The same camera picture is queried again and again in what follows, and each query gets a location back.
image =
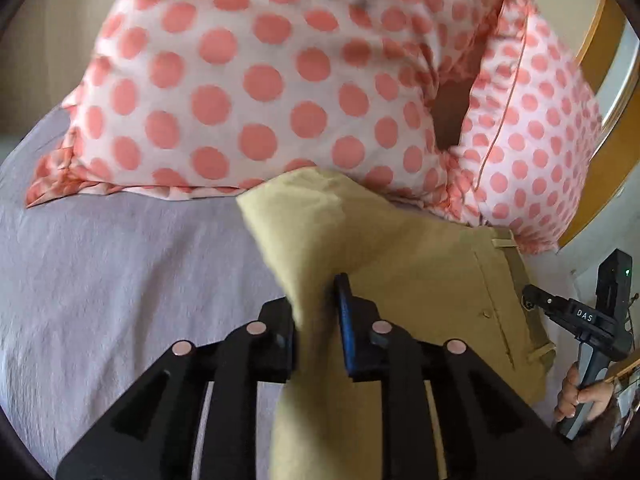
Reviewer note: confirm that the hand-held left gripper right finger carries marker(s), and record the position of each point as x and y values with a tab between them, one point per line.
347	330

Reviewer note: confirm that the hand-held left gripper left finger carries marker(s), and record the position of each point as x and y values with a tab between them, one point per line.
280	340

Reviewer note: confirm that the pink polka dot pillow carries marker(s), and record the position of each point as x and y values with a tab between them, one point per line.
530	125
260	80

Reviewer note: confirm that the lavender bed sheet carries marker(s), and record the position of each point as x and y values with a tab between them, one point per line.
125	285

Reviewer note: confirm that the khaki pants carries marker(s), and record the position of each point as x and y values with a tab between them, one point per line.
400	280

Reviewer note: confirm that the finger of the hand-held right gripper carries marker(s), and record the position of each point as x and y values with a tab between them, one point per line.
537	301

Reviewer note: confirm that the wooden headboard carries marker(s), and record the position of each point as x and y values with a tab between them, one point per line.
597	125

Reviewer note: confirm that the person's right hand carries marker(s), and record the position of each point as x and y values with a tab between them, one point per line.
582	395

